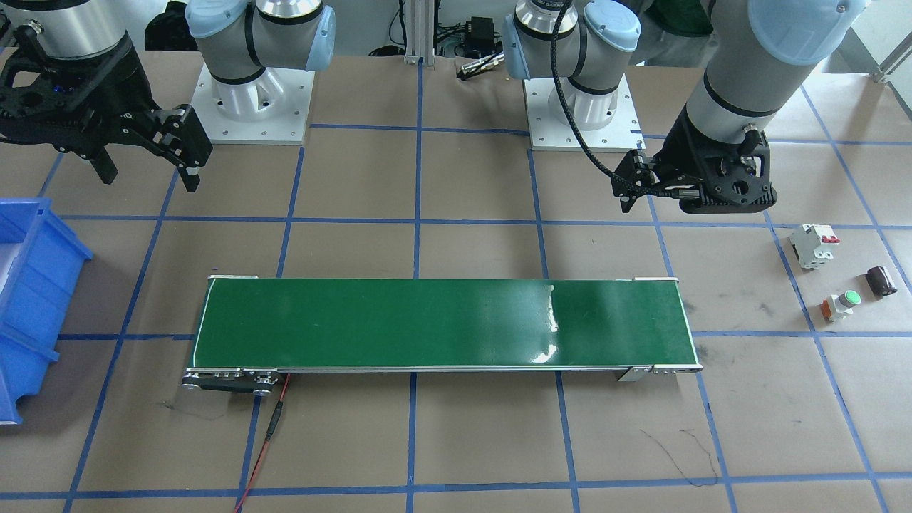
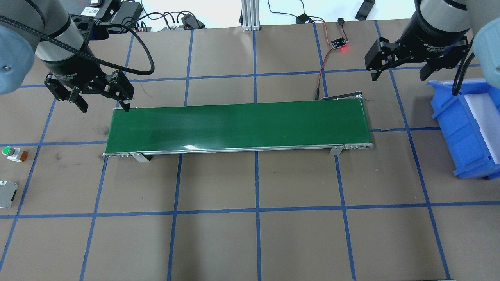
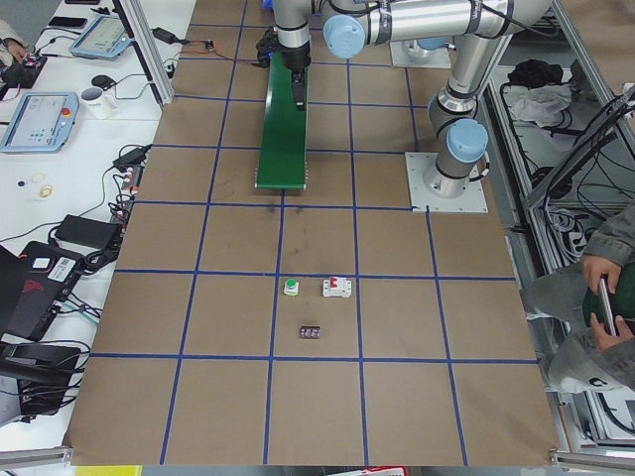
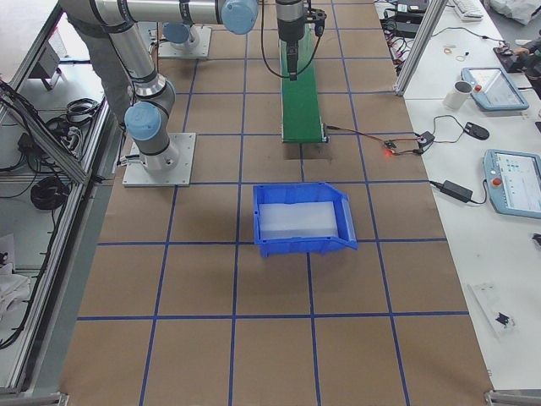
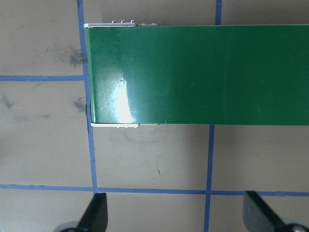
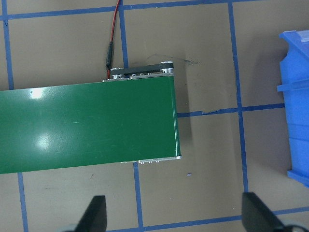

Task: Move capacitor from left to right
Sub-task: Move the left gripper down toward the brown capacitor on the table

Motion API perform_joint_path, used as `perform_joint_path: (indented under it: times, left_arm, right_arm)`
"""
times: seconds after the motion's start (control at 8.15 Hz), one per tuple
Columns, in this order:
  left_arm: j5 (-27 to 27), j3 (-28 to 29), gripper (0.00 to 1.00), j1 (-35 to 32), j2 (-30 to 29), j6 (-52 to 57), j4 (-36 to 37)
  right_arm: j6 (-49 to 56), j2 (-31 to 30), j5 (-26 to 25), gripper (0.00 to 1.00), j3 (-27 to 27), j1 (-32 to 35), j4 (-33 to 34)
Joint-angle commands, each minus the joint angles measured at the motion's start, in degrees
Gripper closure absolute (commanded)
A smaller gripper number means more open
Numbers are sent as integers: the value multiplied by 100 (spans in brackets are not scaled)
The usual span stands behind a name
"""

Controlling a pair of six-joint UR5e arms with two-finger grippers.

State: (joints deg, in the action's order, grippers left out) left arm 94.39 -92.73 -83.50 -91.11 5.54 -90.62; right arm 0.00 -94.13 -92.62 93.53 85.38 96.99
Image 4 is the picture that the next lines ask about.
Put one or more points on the upper teach pendant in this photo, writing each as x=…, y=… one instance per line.
x=494, y=90

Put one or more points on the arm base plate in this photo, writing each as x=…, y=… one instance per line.
x=196, y=46
x=172, y=167

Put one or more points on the lower teach pendant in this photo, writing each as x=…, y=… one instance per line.
x=513, y=182

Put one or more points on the teach pendant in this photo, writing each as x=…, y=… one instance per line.
x=494, y=90
x=513, y=182

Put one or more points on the green conveyor belt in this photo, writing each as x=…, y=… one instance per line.
x=301, y=120

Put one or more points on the white mug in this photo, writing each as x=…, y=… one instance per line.
x=458, y=94

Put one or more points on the black computer mouse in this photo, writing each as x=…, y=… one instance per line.
x=476, y=131

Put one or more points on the clear plastic tray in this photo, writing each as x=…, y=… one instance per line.
x=487, y=297

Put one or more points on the black power adapter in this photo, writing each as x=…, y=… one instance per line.
x=456, y=191

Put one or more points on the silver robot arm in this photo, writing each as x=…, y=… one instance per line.
x=140, y=97
x=179, y=34

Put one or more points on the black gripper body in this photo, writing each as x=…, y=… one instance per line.
x=288, y=30

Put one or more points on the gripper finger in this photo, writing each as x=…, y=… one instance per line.
x=291, y=60
x=296, y=63

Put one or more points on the white foam pad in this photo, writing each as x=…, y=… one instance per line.
x=308, y=219

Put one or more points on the blue plastic bin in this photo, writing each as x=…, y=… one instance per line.
x=300, y=193

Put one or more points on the aluminium frame post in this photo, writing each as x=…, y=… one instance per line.
x=421, y=40

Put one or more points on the small black controller box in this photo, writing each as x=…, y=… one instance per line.
x=425, y=140

